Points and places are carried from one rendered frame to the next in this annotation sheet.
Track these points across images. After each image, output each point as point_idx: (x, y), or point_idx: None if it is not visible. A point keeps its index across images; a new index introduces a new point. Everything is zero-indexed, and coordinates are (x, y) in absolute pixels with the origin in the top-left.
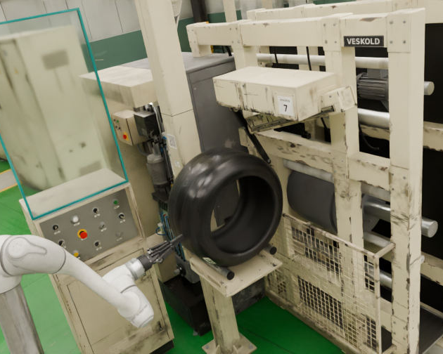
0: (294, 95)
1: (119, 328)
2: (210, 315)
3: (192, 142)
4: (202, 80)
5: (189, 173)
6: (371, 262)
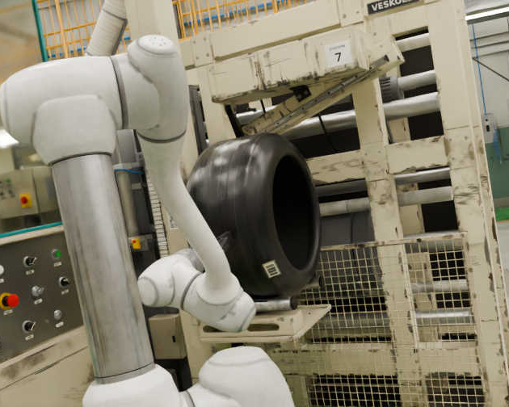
0: (352, 35)
1: None
2: None
3: (190, 142)
4: None
5: (220, 152)
6: (460, 245)
